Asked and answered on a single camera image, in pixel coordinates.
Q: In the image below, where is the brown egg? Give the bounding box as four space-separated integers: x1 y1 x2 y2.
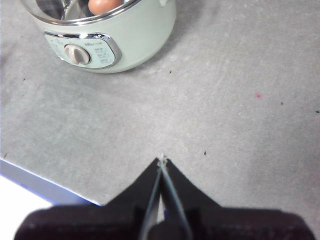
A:
87 0 124 15

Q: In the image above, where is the pale green electric pot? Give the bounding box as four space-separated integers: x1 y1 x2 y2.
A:
19 0 177 75

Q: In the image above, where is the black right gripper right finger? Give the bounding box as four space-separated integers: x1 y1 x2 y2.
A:
161 157 316 240

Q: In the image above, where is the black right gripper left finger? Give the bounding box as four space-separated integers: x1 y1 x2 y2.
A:
13 156 162 240

